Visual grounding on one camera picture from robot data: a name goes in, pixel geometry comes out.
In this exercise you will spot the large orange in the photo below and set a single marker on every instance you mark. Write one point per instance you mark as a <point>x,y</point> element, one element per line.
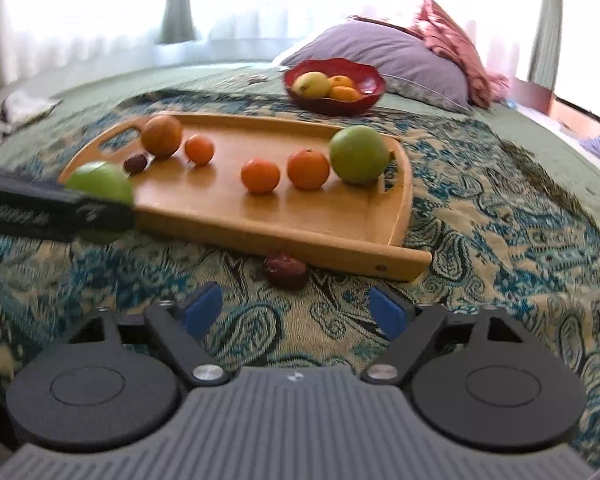
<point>307,169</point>

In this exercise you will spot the green quilted bedspread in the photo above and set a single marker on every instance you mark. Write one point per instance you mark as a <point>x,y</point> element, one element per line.
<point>105,85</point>

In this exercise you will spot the round green apple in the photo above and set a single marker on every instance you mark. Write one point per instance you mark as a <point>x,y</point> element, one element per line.
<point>102,182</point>

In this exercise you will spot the red scalloped bowl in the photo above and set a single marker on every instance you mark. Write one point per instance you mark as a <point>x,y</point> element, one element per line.
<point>335,87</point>

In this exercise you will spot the purple pillow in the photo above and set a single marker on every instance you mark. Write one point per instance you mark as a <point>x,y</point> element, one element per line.
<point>395,55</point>

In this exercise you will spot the small tangerine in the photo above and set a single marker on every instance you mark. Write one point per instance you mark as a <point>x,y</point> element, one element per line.
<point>199,150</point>

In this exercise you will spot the teal paisley woven blanket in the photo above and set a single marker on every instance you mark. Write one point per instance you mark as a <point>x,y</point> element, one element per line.
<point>480,235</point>

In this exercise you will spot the dark red date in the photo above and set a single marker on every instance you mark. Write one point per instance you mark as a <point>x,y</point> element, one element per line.
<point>135,162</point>
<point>285,271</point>

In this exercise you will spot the pink crumpled blanket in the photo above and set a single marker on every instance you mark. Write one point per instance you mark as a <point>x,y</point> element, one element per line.
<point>450,40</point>

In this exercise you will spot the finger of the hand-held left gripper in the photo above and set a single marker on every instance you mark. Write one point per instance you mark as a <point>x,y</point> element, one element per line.
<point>105,215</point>

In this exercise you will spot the green apple with stem dent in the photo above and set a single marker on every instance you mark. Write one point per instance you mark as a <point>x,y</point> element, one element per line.
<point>358,154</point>

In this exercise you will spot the brownish orange round fruit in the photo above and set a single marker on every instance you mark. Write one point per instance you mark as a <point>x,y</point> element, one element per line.
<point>161,136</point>

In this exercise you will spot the floral patterned pillow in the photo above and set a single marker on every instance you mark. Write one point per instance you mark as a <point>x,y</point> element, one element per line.
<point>425,91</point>

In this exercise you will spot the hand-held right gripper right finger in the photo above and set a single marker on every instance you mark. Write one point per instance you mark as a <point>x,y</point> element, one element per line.
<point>387,312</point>

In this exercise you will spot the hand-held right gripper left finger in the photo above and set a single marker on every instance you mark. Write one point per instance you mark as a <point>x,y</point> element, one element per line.
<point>202,310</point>

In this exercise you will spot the green curtain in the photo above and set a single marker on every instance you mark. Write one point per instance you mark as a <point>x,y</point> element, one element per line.
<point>547,25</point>
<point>181,0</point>

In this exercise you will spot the orange in bowl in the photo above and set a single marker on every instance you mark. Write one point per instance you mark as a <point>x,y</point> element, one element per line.
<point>345,93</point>
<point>341,81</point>

